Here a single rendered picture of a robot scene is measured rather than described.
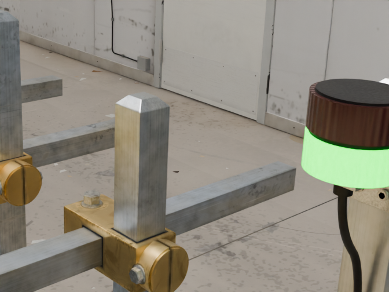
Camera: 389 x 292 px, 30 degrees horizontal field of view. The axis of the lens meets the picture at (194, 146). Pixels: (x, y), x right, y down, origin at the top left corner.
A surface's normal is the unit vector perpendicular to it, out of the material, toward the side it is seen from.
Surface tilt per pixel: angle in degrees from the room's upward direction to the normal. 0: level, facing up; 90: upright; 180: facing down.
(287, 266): 0
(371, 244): 90
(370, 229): 90
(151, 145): 90
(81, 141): 90
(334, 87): 0
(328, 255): 0
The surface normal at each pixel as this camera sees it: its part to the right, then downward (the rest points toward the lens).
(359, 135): -0.16, 0.33
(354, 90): 0.05, -0.94
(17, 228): 0.69, 0.28
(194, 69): -0.73, 0.20
